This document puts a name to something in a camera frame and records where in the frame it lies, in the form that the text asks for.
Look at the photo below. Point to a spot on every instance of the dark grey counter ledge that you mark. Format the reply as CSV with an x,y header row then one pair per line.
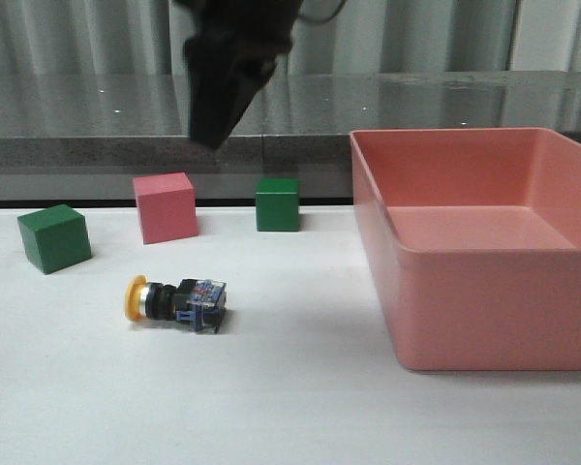
x,y
83,139

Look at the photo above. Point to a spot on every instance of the grey curtain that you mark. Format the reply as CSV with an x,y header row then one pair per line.
x,y
332,37

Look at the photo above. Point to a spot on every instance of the green cube right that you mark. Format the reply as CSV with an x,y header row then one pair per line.
x,y
277,205

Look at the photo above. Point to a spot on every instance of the pink cube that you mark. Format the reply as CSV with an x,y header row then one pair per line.
x,y
166,207

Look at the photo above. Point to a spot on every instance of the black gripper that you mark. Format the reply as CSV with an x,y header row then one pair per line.
x,y
230,58

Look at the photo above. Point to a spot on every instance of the yellow push button switch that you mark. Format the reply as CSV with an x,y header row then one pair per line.
x,y
198,304

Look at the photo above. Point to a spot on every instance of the green cube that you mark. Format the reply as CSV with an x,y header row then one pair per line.
x,y
277,205
54,238

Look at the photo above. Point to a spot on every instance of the pink plastic bin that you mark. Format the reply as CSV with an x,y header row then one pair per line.
x,y
473,237

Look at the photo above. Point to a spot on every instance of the green cube left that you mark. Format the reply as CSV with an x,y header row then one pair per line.
x,y
54,238

